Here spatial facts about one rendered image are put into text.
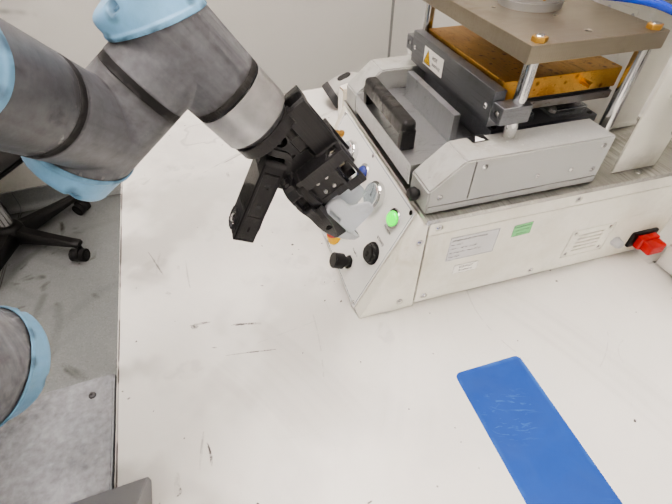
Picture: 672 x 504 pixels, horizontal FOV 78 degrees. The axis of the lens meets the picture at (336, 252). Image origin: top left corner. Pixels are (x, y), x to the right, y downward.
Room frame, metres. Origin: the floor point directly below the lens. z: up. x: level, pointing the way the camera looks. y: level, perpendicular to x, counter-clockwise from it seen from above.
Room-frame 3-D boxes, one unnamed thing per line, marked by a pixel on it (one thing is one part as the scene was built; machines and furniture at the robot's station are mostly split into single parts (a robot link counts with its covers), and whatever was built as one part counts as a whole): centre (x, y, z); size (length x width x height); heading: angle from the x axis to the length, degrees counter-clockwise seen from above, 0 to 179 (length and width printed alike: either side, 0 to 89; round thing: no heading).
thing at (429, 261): (0.59, -0.25, 0.84); 0.53 x 0.37 x 0.17; 106
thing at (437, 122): (0.59, -0.20, 0.97); 0.30 x 0.22 x 0.08; 106
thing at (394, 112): (0.55, -0.07, 0.99); 0.15 x 0.02 x 0.04; 16
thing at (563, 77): (0.60, -0.25, 1.07); 0.22 x 0.17 x 0.10; 16
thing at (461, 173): (0.45, -0.22, 0.96); 0.26 x 0.05 x 0.07; 106
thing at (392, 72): (0.72, -0.15, 0.96); 0.25 x 0.05 x 0.07; 106
